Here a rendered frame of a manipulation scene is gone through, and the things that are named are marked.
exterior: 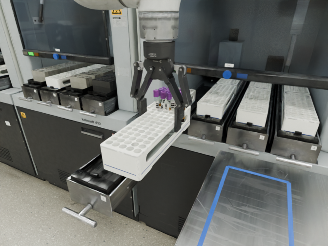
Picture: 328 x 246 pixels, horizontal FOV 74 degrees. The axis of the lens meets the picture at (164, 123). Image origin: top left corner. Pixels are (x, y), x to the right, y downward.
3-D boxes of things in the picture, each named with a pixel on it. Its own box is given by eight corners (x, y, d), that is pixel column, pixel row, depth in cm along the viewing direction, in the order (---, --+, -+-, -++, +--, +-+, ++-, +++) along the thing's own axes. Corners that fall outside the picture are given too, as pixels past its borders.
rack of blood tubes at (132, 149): (162, 117, 73) (162, 100, 71) (190, 124, 69) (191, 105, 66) (102, 168, 50) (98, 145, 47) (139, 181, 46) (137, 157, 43)
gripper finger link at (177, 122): (178, 103, 57) (181, 104, 57) (178, 127, 60) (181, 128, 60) (174, 107, 55) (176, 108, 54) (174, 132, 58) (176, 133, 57)
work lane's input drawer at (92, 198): (174, 109, 112) (174, 92, 108) (200, 113, 107) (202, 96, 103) (56, 212, 54) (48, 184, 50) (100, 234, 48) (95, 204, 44)
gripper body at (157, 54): (134, 40, 50) (136, 80, 54) (168, 42, 46) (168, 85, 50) (151, 37, 56) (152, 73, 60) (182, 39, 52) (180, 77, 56)
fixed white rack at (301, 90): (281, 86, 125) (283, 75, 122) (301, 89, 121) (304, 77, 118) (280, 103, 101) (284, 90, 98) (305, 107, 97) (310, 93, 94)
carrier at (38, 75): (50, 82, 127) (47, 71, 124) (47, 82, 125) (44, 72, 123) (36, 79, 131) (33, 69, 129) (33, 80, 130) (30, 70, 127)
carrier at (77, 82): (90, 89, 115) (88, 77, 112) (87, 90, 113) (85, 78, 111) (73, 86, 119) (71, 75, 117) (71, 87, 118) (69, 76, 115)
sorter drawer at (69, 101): (133, 76, 171) (132, 65, 167) (148, 78, 166) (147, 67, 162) (54, 109, 112) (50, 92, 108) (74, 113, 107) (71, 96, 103)
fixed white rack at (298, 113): (280, 105, 99) (284, 92, 97) (306, 108, 95) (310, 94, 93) (279, 133, 75) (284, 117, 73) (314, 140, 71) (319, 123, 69)
